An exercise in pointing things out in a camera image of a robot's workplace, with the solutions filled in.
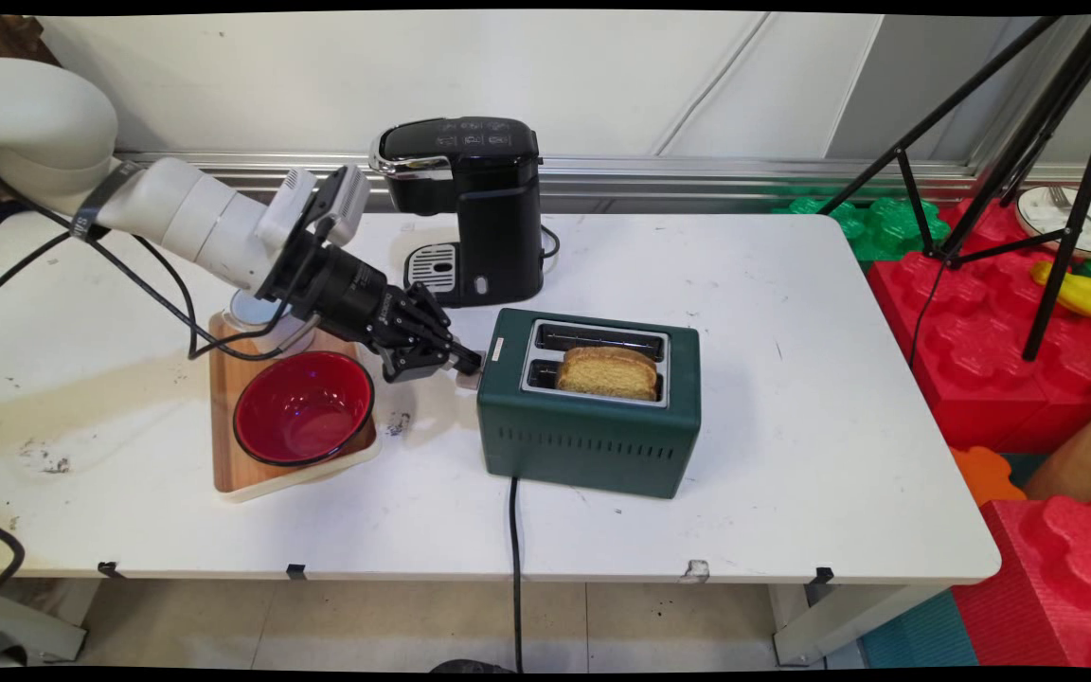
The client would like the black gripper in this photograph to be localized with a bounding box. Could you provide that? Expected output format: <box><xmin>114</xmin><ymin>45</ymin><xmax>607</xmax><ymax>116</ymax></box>
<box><xmin>256</xmin><ymin>225</ymin><xmax>486</xmax><ymax>385</ymax></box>

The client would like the toasted bread slice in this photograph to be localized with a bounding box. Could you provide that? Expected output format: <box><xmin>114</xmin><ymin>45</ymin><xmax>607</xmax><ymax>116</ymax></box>
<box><xmin>556</xmin><ymin>346</ymin><xmax>660</xmax><ymax>403</ymax></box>

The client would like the red bowl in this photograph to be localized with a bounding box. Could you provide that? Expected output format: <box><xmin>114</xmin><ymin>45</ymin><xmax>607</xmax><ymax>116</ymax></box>
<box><xmin>232</xmin><ymin>350</ymin><xmax>377</xmax><ymax>468</ymax></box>

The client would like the black coffee machine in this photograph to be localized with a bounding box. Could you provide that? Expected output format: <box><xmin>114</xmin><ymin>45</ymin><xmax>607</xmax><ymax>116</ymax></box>
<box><xmin>368</xmin><ymin>116</ymin><xmax>546</xmax><ymax>310</ymax></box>

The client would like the white mug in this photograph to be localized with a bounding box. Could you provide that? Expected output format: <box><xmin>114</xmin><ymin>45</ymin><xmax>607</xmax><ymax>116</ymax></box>
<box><xmin>222</xmin><ymin>288</ymin><xmax>320</xmax><ymax>355</ymax></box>

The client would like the dark green toaster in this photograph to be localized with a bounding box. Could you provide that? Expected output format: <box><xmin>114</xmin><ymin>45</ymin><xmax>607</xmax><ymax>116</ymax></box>
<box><xmin>476</xmin><ymin>307</ymin><xmax>703</xmax><ymax>500</ymax></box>

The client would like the wooden tray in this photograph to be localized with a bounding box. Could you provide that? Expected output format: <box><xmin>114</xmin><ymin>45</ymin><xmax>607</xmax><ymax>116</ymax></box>
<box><xmin>208</xmin><ymin>311</ymin><xmax>383</xmax><ymax>504</ymax></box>

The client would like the green foam block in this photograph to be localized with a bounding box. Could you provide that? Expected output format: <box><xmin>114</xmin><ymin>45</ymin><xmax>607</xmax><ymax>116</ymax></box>
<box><xmin>772</xmin><ymin>195</ymin><xmax>953</xmax><ymax>263</ymax></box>

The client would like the white table leg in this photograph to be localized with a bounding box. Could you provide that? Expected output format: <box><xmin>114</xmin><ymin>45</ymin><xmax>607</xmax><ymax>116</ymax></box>
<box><xmin>771</xmin><ymin>582</ymin><xmax>946</xmax><ymax>668</ymax></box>

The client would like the grey metal table foot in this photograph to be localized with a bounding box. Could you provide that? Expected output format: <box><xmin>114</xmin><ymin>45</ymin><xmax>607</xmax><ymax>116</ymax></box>
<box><xmin>0</xmin><ymin>580</ymin><xmax>89</xmax><ymax>670</ymax></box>

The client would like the large red foam block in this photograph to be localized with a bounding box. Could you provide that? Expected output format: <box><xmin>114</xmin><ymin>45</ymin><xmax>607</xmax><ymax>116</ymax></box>
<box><xmin>950</xmin><ymin>495</ymin><xmax>1091</xmax><ymax>670</ymax></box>
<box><xmin>867</xmin><ymin>198</ymin><xmax>1091</xmax><ymax>455</ymax></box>

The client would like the teal foam mat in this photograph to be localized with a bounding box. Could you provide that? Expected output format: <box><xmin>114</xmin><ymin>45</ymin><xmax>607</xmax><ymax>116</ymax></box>
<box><xmin>859</xmin><ymin>591</ymin><xmax>981</xmax><ymax>670</ymax></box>

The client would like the orange foam block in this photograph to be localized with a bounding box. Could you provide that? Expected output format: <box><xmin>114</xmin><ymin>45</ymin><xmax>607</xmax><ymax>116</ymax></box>
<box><xmin>948</xmin><ymin>445</ymin><xmax>1028</xmax><ymax>508</ymax></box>

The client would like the white plate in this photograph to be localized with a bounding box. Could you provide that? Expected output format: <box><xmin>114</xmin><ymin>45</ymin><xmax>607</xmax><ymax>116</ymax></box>
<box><xmin>1015</xmin><ymin>186</ymin><xmax>1091</xmax><ymax>260</ymax></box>

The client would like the silver fork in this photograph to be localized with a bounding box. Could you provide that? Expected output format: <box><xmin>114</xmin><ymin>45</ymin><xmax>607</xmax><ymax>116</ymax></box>
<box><xmin>1048</xmin><ymin>186</ymin><xmax>1091</xmax><ymax>250</ymax></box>

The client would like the tan skin-coloured limb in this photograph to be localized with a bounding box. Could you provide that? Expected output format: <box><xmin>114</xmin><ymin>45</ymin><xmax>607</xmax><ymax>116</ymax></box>
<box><xmin>1023</xmin><ymin>386</ymin><xmax>1091</xmax><ymax>504</ymax></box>

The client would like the black tripod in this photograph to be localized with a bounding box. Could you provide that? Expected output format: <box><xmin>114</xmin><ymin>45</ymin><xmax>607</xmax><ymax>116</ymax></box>
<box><xmin>818</xmin><ymin>14</ymin><xmax>1091</xmax><ymax>363</ymax></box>

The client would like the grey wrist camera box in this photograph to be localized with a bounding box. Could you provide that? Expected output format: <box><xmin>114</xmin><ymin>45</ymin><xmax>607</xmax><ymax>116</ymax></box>
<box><xmin>256</xmin><ymin>165</ymin><xmax>372</xmax><ymax>250</ymax></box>

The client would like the black toaster power cord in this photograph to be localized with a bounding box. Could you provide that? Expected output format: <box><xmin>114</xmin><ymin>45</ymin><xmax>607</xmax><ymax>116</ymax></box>
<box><xmin>507</xmin><ymin>476</ymin><xmax>525</xmax><ymax>673</ymax></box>

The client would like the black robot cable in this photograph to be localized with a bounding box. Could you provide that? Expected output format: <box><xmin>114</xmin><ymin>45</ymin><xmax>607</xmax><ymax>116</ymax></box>
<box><xmin>0</xmin><ymin>147</ymin><xmax>321</xmax><ymax>364</ymax></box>

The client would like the black strap on arm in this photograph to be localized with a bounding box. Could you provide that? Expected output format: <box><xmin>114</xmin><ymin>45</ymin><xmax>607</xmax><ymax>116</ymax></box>
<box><xmin>68</xmin><ymin>160</ymin><xmax>146</xmax><ymax>242</ymax></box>

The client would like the aluminium wall rail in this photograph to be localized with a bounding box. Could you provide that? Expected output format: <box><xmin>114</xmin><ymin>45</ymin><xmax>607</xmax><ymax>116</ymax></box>
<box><xmin>115</xmin><ymin>150</ymin><xmax>1091</xmax><ymax>202</ymax></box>

